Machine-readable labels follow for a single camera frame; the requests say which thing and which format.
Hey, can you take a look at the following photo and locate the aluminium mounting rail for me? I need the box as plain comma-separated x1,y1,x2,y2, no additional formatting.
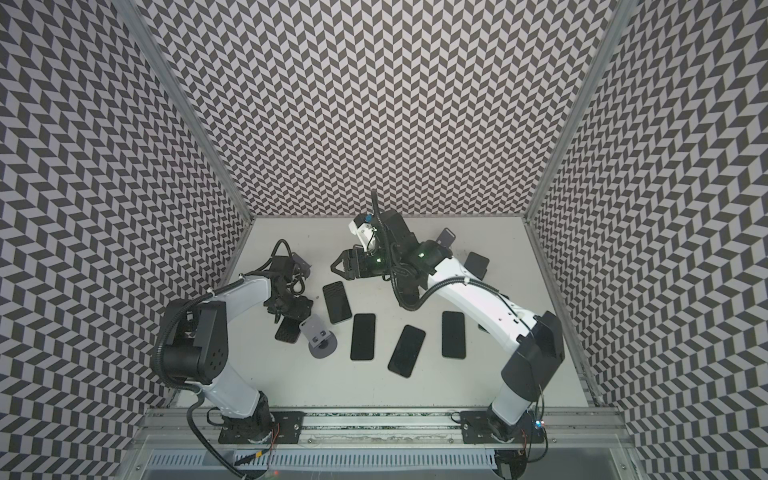
131,407,631,451

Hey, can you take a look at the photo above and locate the round grey stand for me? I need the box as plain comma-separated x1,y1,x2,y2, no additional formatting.
436,227,457,248
299,314,338,359
291,252,311,279

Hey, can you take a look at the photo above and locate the black folding stand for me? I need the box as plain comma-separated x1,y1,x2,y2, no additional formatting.
395,278,420,309
464,252,490,280

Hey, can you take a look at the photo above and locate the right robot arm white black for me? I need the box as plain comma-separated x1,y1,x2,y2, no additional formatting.
331,195,565,442

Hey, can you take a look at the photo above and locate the round grey stand front left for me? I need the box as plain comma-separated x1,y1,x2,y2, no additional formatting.
299,314,338,359

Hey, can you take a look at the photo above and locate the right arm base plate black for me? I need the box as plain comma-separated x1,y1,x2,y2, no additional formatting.
458,410,545,445

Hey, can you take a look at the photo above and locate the round grey stand back left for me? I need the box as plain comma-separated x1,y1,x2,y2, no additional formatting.
291,252,311,279

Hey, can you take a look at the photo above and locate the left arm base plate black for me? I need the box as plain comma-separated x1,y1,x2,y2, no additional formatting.
218,411,305,446

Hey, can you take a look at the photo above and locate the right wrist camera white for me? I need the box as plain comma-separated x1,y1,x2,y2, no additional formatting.
348,213,378,253

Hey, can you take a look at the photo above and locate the white ventilation grille strip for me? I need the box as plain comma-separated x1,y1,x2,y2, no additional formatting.
146,451,499,470

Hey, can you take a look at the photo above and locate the round grey stand back right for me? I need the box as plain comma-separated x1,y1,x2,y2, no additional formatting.
436,227,457,248

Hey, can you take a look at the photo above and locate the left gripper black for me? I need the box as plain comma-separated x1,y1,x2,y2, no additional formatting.
268,289,315,322

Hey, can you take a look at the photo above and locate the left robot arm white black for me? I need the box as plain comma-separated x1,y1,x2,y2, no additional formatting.
150,239,313,479

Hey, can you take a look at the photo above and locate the white-edged phone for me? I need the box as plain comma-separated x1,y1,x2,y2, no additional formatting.
350,313,376,361

